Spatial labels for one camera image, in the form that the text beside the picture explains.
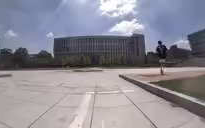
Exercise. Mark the wide curved grey building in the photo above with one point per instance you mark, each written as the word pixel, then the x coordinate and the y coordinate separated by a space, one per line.
pixel 96 50

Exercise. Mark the low flat planting bed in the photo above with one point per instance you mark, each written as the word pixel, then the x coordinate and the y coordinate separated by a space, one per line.
pixel 86 70

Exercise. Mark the person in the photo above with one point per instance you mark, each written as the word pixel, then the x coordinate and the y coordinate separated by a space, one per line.
pixel 161 55

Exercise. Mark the grey stone slab plaza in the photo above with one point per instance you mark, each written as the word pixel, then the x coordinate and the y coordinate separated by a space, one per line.
pixel 40 100

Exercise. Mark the grey stone kerb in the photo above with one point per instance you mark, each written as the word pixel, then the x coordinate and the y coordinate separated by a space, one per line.
pixel 170 95

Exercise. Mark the low dark building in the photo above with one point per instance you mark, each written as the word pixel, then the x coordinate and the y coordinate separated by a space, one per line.
pixel 176 53

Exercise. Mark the green grass lawn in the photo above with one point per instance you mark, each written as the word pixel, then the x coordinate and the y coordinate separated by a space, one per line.
pixel 193 86

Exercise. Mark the grey block building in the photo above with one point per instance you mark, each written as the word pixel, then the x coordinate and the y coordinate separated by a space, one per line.
pixel 201 41

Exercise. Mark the low grey kerb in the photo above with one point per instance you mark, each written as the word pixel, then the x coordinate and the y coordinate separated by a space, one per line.
pixel 0 76

